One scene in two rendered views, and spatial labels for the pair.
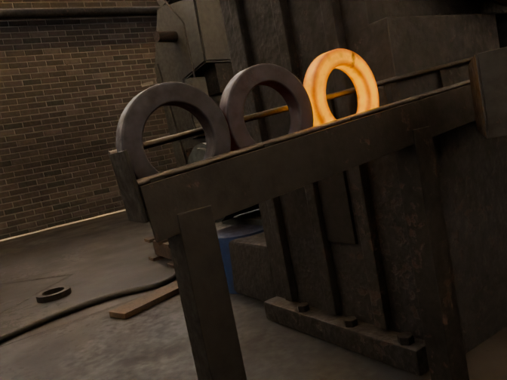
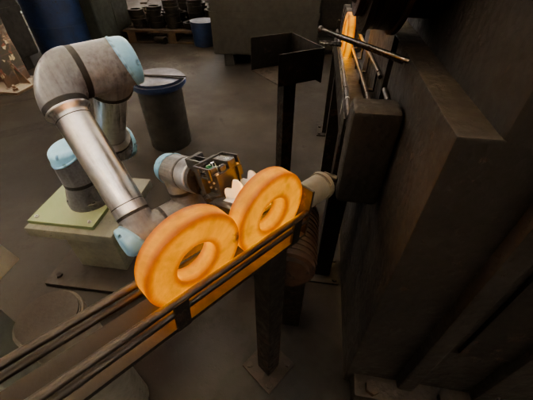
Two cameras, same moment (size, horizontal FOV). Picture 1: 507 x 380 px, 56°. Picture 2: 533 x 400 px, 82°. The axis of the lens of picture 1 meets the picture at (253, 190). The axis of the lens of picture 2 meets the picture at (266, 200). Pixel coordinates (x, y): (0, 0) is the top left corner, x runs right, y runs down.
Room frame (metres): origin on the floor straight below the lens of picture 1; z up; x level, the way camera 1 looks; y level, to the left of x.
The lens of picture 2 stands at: (1.69, -1.61, 1.07)
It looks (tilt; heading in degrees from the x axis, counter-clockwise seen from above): 42 degrees down; 131
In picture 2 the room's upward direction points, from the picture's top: straight up
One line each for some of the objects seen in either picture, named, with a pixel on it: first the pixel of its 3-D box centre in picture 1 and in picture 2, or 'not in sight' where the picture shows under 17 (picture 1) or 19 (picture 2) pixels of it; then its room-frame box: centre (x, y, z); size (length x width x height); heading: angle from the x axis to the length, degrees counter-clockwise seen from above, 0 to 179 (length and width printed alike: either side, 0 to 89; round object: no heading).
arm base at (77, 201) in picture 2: not in sight; (86, 187); (0.64, -1.39, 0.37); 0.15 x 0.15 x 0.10
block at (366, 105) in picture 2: not in sight; (366, 154); (1.48, -1.01, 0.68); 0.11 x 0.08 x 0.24; 32
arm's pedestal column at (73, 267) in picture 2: not in sight; (108, 232); (0.64, -1.39, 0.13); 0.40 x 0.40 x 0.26; 33
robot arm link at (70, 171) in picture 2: not in sight; (74, 160); (0.64, -1.39, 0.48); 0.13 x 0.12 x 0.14; 85
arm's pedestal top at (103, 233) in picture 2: not in sight; (94, 205); (0.64, -1.39, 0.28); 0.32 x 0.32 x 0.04; 33
